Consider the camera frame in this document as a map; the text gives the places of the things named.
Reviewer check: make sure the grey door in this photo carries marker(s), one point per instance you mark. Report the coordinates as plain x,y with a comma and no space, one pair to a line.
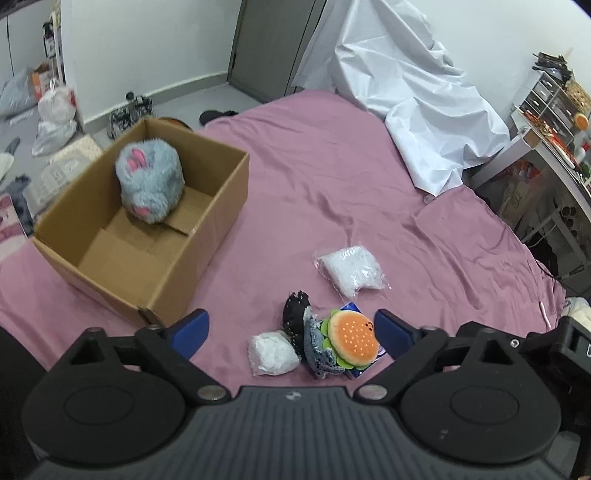
272,46

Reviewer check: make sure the grey fuzzy cloth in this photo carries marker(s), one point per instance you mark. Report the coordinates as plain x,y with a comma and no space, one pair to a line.
18,203

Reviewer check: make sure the white draped sheet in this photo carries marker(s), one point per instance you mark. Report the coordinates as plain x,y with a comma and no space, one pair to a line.
392,69

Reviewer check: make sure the brown round object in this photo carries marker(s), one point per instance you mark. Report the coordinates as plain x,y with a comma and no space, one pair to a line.
178,123

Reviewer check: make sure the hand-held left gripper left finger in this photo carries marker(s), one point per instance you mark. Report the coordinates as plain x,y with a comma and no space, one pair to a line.
191,332

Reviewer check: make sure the clear bag of white filling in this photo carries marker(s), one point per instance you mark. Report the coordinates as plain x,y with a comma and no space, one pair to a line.
353,272

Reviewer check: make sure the orange carton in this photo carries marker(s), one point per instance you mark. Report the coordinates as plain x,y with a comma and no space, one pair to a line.
40,81

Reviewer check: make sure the grey and pink plush toy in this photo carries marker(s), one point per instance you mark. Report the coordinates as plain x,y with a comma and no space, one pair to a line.
152,184

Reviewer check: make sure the beige floor mat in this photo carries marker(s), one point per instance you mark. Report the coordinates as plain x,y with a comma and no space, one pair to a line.
76,150

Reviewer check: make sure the denim fabric pouch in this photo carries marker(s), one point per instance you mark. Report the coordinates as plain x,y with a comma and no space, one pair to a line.
319,356

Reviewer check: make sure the white storage rack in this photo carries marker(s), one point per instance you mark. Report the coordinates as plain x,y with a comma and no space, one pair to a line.
54,41

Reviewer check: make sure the brown paper bag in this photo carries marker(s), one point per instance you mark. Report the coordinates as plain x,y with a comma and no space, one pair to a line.
519,198

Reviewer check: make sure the orange round object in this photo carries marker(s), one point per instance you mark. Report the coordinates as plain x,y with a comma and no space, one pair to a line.
581,121

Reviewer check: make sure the patterned floor mat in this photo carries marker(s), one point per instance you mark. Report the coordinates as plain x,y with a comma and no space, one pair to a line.
55,182

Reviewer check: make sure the white desk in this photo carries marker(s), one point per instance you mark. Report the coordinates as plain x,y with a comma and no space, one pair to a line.
549,152

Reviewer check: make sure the wicker basket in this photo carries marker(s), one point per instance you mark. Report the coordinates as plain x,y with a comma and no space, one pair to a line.
579,94

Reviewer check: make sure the pink bed sheet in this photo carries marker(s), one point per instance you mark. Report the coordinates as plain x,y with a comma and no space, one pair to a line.
323,184

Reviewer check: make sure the black and white patterned sneaker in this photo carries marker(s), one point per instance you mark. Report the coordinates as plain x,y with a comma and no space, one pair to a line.
120,122
143,107

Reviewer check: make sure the white crumpled cloth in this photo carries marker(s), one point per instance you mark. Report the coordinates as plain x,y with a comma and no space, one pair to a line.
577,308

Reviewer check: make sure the brown cardboard box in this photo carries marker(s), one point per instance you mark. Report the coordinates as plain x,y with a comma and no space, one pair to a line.
184,258

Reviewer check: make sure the small white bundle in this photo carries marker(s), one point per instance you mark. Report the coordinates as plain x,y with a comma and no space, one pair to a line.
272,353

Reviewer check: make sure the hamburger plush toy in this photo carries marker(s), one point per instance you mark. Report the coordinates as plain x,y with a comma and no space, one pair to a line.
353,339

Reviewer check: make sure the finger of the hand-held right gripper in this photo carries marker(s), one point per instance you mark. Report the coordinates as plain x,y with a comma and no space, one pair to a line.
540,340

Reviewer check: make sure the black dotted fabric pouch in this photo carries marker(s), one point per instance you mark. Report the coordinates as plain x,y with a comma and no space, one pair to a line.
293,318

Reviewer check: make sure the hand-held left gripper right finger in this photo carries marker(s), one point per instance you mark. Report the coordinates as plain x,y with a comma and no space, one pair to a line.
392,333

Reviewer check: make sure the white and red plastic bag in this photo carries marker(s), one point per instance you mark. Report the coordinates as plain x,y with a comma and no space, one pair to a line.
57,104

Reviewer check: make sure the blue printed packet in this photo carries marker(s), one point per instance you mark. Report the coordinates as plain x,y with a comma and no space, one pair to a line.
350,306

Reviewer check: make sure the grey drawer unit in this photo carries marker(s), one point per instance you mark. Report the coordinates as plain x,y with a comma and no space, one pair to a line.
547,99

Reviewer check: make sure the grey plastic bag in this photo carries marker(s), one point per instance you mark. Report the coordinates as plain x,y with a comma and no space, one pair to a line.
16,92

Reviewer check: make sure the black slipper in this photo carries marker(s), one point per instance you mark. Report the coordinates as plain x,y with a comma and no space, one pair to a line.
217,116

